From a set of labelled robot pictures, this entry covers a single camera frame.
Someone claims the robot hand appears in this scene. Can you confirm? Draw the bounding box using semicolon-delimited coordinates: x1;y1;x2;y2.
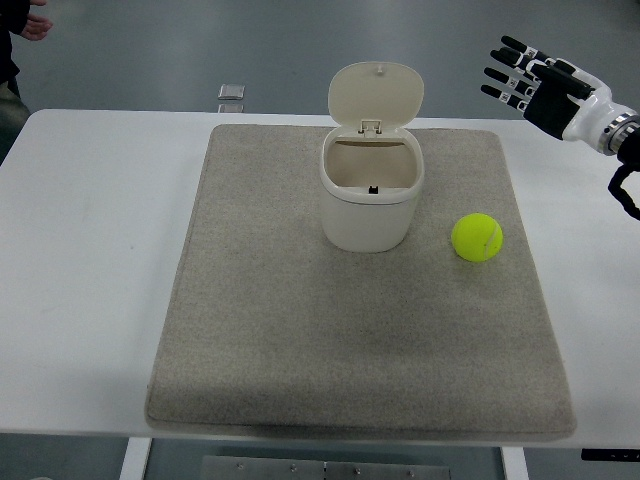
480;34;632;150

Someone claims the yellow tennis ball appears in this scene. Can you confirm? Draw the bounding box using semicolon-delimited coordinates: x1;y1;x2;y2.
451;212;504;263

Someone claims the cream bin with hinged lid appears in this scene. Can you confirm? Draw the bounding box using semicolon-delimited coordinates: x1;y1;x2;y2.
318;60;426;254

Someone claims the grey fabric mat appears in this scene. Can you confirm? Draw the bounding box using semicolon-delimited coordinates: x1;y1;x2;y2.
143;123;579;442

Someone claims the black table control panel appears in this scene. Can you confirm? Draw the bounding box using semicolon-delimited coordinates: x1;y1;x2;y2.
580;448;640;462

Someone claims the white table leg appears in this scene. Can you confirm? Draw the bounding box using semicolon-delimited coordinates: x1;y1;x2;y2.
118;437;152;480
499;444;526;480

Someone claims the grey metal plate with screws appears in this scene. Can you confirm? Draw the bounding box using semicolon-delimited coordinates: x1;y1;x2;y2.
200;454;454;480

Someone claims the person's hand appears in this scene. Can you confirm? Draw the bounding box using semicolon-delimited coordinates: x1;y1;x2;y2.
22;10;54;42

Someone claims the person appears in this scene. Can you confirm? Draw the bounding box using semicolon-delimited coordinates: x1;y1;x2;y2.
0;0;46;126

